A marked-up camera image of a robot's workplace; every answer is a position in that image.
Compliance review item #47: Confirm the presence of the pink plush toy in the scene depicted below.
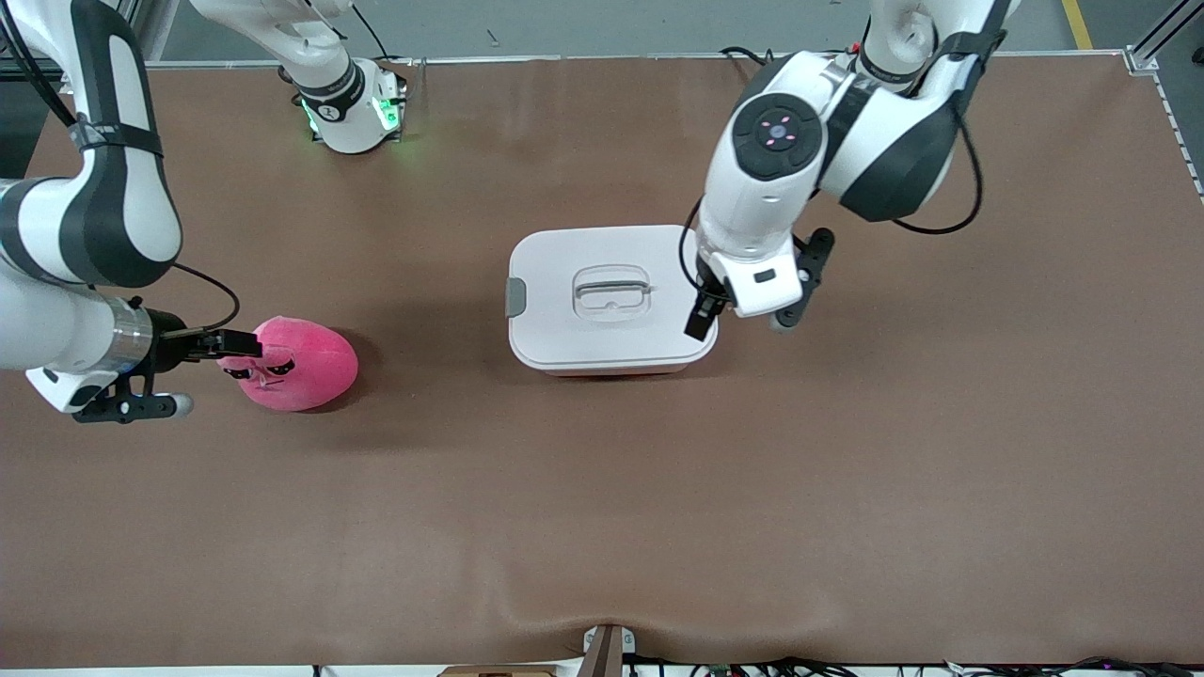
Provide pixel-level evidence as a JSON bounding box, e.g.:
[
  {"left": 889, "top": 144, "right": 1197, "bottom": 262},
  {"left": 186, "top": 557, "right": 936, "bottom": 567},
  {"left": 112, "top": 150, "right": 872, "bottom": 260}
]
[{"left": 216, "top": 316, "right": 359, "bottom": 413}]

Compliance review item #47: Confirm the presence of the white box lid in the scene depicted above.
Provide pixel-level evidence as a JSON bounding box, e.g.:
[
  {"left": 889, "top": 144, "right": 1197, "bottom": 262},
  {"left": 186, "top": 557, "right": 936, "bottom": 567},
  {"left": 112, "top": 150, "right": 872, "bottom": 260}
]
[{"left": 505, "top": 224, "right": 721, "bottom": 370}]

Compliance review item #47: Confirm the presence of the pink plastic box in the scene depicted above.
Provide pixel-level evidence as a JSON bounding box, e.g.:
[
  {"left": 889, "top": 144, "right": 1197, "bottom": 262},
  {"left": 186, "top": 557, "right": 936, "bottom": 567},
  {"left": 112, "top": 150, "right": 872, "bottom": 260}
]
[{"left": 541, "top": 363, "right": 692, "bottom": 378}]

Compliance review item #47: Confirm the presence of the brown table cover sheet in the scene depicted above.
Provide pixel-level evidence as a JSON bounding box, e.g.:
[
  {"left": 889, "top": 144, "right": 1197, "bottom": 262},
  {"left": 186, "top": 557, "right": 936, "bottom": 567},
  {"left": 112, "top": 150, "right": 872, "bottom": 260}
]
[{"left": 0, "top": 55, "right": 1204, "bottom": 670}]

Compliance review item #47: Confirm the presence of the aluminium table edge rail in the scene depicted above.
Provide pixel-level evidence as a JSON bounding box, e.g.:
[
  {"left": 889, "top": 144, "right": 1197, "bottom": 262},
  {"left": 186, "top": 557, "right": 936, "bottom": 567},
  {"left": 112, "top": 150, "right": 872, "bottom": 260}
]
[{"left": 146, "top": 52, "right": 1144, "bottom": 71}]

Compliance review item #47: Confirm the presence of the aluminium frame post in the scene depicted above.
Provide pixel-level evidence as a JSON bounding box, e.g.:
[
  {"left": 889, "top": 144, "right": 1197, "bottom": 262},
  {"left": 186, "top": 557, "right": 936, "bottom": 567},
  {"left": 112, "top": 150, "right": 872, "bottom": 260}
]
[
  {"left": 122, "top": 0, "right": 182, "bottom": 65},
  {"left": 1127, "top": 0, "right": 1204, "bottom": 78}
]

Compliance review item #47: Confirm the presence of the black right arm base cable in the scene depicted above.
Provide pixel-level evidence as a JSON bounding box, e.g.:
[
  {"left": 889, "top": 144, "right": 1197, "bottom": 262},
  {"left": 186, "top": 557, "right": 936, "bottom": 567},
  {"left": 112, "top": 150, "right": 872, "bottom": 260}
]
[{"left": 351, "top": 3, "right": 415, "bottom": 71}]

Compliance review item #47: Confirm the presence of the wooden bracket with metal plate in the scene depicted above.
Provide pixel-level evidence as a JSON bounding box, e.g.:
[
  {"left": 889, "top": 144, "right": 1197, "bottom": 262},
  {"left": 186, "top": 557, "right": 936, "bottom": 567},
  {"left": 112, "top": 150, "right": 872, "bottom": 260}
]
[{"left": 580, "top": 623, "right": 637, "bottom": 677}]

